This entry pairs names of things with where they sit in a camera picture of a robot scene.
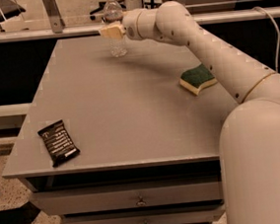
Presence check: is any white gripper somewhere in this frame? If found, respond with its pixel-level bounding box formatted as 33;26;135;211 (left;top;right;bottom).
99;9;163;40

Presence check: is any clear plastic water bottle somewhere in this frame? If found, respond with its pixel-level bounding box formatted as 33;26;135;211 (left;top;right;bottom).
103;0;127;57

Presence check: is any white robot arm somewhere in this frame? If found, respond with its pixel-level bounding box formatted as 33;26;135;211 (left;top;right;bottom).
100;1;280;224

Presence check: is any black office chair centre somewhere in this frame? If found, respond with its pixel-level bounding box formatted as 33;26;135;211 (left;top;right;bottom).
88;0;129;23

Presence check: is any green yellow sponge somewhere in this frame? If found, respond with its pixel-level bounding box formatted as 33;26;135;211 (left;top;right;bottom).
179;63;217;96

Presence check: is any black snack bar wrapper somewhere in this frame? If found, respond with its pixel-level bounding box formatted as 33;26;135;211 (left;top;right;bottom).
38;120;81;168

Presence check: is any top drawer metal knob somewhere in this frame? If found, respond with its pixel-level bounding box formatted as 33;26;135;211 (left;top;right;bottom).
136;196;147;207

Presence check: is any metal railing frame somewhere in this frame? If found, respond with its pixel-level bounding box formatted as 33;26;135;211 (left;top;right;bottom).
0;0;280;43

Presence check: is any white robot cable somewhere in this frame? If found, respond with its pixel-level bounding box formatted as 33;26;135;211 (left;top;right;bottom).
251;4;280;76

